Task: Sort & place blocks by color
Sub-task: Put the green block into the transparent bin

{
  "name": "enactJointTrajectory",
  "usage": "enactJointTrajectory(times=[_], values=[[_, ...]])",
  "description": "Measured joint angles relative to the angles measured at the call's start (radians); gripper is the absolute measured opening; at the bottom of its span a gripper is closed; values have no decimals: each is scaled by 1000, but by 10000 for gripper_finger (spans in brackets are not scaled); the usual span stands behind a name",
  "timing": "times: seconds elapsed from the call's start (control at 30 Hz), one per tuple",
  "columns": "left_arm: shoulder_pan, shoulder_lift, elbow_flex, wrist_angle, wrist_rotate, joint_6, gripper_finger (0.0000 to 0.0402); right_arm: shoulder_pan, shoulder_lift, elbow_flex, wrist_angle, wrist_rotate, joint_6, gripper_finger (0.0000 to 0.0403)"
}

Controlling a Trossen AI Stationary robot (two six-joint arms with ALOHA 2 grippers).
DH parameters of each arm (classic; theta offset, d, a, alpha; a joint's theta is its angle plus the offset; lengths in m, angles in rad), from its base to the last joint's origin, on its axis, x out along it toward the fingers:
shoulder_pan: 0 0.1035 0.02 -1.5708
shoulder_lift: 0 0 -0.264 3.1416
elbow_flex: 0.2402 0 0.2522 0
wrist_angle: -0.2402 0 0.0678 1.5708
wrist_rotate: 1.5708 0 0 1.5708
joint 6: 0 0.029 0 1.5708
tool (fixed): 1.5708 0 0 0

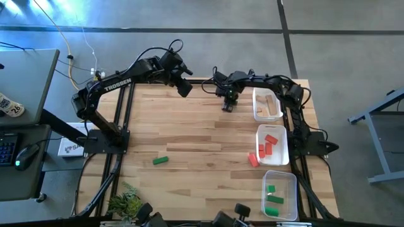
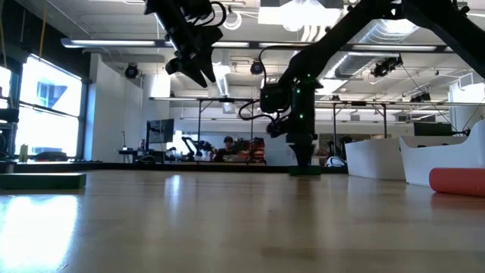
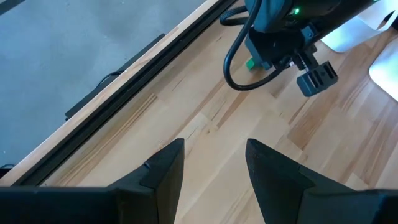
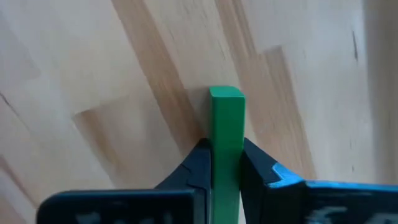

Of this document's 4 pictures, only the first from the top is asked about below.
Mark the black desk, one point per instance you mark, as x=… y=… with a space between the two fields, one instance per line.
x=22 y=183

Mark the backlit black keyboard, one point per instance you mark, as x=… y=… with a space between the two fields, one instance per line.
x=8 y=148

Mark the desk caster wheel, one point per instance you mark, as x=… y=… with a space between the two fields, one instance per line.
x=41 y=198

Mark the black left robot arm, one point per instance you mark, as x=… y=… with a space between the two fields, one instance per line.
x=116 y=85

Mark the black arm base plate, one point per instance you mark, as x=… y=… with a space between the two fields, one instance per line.
x=328 y=146
x=94 y=143

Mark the blue-grey metal stand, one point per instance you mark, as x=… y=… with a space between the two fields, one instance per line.
x=383 y=142

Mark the thick black diagonal bar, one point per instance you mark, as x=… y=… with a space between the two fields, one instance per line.
x=63 y=127

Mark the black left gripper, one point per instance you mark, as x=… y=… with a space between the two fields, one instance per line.
x=173 y=67

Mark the small potted green plant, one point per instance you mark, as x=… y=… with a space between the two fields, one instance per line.
x=126 y=205

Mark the white item with 26 print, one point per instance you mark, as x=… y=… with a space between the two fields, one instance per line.
x=11 y=107

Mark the green wooden cylinder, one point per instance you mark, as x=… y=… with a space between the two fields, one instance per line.
x=271 y=211

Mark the black aluminium table frame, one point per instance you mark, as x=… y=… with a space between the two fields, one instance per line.
x=197 y=81

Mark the white box left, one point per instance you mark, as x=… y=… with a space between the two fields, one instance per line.
x=71 y=149

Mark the grey desk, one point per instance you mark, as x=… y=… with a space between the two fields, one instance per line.
x=28 y=85

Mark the black chair with armrests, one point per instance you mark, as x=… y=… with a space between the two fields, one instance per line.
x=242 y=210

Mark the clear plastic bin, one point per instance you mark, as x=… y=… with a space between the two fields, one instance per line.
x=287 y=189

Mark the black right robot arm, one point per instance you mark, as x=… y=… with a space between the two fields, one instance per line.
x=296 y=94

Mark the black computer mouse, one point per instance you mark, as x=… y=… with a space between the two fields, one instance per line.
x=26 y=156

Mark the black diagonal frame strut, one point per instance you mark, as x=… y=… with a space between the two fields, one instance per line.
x=311 y=189
x=107 y=181

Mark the white plastic bin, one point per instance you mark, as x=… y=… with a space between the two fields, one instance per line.
x=281 y=157
x=277 y=117

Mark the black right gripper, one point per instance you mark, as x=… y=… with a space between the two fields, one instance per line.
x=228 y=89

